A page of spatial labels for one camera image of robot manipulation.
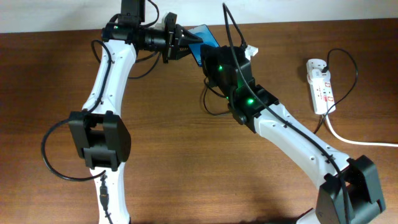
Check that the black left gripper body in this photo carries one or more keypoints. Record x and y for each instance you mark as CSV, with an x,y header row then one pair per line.
x,y
162,40

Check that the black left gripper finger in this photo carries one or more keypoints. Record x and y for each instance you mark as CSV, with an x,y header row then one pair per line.
x,y
179,51
186,37

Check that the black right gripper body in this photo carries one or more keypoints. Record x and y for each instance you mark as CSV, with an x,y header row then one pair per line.
x,y
214,68

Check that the blue Galaxy smartphone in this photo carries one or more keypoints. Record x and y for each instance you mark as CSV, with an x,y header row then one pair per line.
x,y
207,37

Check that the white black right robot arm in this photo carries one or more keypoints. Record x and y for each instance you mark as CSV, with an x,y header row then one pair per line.
x,y
349,190

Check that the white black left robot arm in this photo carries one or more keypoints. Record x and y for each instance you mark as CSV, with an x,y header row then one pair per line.
x,y
100,136

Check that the white charger adapter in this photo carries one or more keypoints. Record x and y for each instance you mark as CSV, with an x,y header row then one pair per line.
x,y
316,75

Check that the white power strip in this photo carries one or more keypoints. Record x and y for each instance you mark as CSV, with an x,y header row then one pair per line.
x,y
321,92

